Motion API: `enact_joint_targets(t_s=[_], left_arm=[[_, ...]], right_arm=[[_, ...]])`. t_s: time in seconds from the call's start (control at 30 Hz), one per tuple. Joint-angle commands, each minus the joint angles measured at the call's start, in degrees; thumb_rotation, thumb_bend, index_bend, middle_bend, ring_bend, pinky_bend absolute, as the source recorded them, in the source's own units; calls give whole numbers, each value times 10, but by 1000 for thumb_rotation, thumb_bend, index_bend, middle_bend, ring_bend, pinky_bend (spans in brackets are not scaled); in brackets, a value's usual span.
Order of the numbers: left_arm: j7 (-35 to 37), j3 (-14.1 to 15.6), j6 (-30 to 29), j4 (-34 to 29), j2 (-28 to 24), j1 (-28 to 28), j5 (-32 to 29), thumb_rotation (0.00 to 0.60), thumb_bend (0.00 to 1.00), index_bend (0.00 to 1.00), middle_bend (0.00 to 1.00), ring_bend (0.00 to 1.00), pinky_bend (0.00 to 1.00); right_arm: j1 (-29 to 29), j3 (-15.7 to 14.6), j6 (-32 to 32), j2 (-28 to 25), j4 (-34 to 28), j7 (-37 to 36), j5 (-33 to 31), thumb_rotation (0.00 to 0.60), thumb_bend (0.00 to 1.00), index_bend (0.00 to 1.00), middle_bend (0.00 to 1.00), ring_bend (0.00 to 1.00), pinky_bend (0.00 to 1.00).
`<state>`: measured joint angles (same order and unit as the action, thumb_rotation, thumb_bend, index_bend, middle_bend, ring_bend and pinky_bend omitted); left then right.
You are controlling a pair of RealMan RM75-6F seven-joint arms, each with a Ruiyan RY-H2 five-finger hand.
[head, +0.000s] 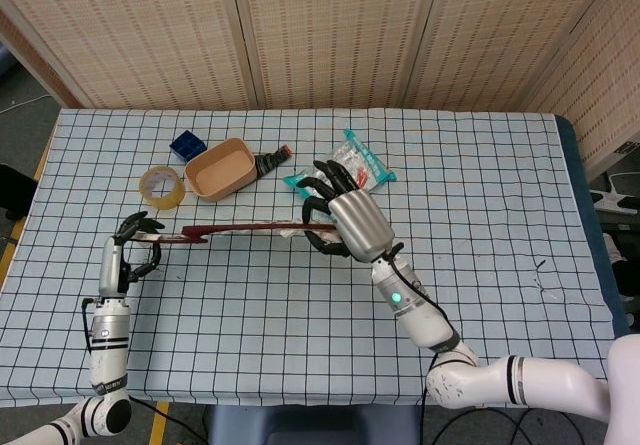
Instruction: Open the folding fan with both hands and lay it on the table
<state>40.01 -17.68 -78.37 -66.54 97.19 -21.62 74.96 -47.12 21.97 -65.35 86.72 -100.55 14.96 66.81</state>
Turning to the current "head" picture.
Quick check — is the blue grey chair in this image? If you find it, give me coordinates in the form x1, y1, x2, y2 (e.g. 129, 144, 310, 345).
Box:
206, 404, 422, 445

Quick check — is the black floor cable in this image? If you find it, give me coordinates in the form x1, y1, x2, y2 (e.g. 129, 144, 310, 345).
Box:
430, 407, 609, 445

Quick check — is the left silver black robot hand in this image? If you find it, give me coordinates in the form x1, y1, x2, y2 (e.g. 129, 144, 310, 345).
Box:
98, 210, 166, 299

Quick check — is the beige bamboo folding screen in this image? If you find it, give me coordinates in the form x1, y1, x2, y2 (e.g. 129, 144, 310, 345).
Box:
0, 0, 640, 179

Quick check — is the tan oval wooden box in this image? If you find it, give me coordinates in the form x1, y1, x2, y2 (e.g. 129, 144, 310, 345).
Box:
184, 137, 258, 203

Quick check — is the red ribbed paper folding fan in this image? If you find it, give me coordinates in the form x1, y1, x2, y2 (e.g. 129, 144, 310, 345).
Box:
130, 219, 346, 246

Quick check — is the black red marker clip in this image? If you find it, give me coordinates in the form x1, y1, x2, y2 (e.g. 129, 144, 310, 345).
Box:
253, 144, 293, 180

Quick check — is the white blue checked tablecloth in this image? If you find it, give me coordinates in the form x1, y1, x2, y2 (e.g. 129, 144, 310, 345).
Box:
0, 107, 632, 409

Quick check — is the black object at table edge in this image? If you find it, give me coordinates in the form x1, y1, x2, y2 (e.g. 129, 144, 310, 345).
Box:
0, 163, 37, 221

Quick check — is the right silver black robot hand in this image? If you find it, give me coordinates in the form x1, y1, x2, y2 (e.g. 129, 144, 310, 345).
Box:
295, 160, 395, 262

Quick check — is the teal clear plastic snack bag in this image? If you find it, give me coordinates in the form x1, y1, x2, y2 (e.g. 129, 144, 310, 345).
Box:
282, 127, 398, 204

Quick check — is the yellow clear tape roll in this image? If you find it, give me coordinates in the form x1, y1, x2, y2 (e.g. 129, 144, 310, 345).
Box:
138, 165, 187, 211

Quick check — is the blue plastic block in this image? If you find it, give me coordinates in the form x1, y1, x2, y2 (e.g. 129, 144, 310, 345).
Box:
169, 129, 209, 162

